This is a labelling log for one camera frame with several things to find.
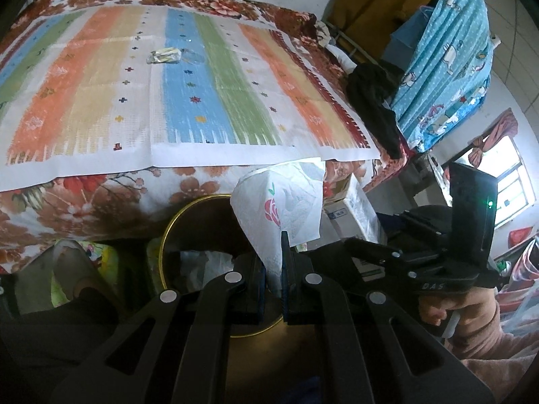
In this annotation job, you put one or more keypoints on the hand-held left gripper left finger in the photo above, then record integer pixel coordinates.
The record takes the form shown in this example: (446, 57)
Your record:
(261, 282)

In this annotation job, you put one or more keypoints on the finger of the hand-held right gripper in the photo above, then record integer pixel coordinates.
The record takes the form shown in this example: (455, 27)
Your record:
(379, 256)

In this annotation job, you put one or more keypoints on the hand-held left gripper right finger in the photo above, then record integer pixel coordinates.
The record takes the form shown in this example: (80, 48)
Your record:
(285, 286)

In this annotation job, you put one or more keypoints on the trash bin with gold rim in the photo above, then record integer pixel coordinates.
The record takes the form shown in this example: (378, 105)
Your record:
(202, 227)

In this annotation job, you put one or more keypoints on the white tissue packet rose print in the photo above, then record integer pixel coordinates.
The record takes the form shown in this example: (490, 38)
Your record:
(286, 202)

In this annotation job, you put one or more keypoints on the person's right forearm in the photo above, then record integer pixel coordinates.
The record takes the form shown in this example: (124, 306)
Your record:
(492, 345)

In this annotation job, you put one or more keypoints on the person's right hand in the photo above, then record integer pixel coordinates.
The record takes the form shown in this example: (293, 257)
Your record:
(433, 309)

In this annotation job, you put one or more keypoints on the white carton box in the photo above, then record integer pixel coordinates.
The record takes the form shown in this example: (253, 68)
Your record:
(353, 219)

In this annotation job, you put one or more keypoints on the window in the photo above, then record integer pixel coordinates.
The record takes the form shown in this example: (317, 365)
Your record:
(511, 185)

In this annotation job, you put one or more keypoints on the pink tied curtain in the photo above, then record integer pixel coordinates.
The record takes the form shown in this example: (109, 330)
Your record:
(497, 134)

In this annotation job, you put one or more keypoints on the yellow-green printed bag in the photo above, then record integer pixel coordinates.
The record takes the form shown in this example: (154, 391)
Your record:
(105, 256)

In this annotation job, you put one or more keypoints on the black cloth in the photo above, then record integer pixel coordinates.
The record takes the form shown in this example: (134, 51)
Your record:
(374, 92)

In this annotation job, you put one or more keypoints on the blue printed curtain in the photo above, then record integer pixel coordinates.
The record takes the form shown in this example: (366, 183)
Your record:
(446, 59)

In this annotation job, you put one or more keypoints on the clear plastic bag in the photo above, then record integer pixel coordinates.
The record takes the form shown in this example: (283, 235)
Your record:
(194, 57)

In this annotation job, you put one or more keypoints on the clear wrapper with yellow print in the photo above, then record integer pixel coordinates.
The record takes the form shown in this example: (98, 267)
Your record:
(164, 55)

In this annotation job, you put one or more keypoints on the metal bed frame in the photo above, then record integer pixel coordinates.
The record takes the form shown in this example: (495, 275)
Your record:
(343, 42)

